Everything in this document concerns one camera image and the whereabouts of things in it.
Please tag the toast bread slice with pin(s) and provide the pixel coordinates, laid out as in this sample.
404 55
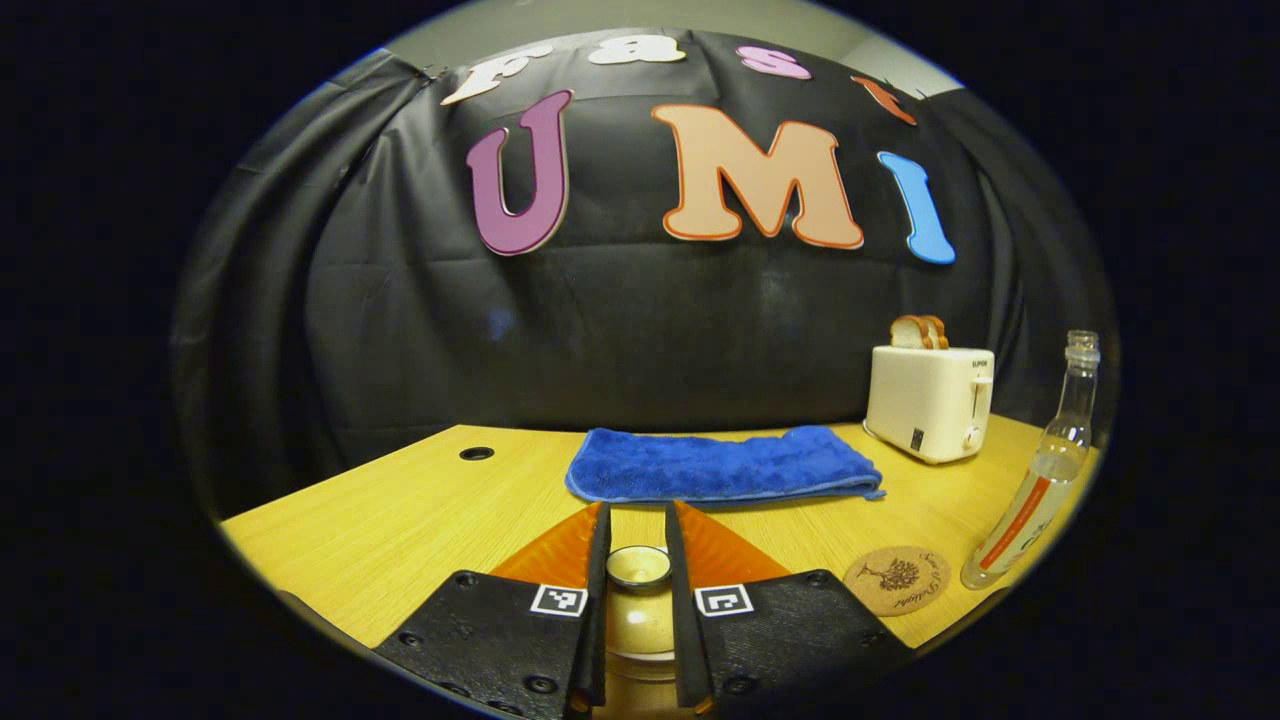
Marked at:
938 333
908 333

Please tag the round cork coaster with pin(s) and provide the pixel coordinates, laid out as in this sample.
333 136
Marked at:
897 580

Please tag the blue folded towel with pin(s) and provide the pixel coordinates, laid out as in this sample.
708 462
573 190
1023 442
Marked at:
720 465

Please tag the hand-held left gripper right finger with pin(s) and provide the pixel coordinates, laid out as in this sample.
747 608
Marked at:
680 600

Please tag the black backdrop cloth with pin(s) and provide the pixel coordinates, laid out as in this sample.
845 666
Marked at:
400 300

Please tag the white toaster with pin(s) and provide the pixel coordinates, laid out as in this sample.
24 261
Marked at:
925 405

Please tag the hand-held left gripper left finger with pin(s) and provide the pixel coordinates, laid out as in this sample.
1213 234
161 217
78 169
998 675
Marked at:
598 600

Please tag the cream teacup lid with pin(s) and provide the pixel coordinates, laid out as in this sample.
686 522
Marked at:
638 615

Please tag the clear water bottle orange label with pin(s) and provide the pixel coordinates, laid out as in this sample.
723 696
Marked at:
1040 490

